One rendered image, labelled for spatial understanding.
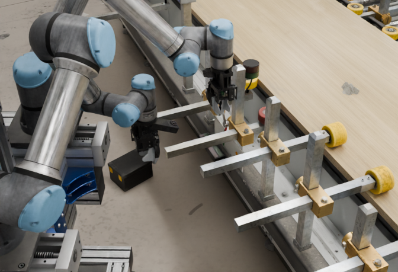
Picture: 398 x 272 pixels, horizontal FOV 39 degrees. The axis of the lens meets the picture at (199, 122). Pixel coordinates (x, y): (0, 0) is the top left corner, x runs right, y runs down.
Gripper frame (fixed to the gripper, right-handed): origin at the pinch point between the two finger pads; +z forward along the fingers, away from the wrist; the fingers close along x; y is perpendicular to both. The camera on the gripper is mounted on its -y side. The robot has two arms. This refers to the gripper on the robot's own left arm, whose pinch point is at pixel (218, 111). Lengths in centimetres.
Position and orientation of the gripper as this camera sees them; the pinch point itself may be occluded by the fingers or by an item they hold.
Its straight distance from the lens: 197.7
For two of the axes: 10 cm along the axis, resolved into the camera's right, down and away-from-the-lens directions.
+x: 9.2, -2.4, 3.0
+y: 3.8, 5.5, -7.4
